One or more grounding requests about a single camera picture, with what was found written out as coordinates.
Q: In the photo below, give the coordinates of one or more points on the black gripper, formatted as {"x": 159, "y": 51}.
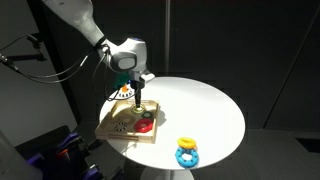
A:
{"x": 140, "y": 79}

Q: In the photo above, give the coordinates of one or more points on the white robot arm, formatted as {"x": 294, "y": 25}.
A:
{"x": 80, "y": 16}

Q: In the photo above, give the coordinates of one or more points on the grey robot base link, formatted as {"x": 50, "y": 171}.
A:
{"x": 10, "y": 163}

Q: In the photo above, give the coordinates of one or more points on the wooden tray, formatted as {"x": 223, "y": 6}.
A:
{"x": 126, "y": 137}

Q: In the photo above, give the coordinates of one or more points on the thin grey vertical pole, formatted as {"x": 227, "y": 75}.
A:
{"x": 167, "y": 33}

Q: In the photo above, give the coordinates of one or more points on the black equipment box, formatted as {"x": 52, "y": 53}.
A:
{"x": 56, "y": 150}

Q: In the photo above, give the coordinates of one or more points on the black clamp on stand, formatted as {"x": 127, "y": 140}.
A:
{"x": 34, "y": 40}

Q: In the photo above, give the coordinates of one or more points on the white table pedestal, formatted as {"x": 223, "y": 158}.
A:
{"x": 166, "y": 175}

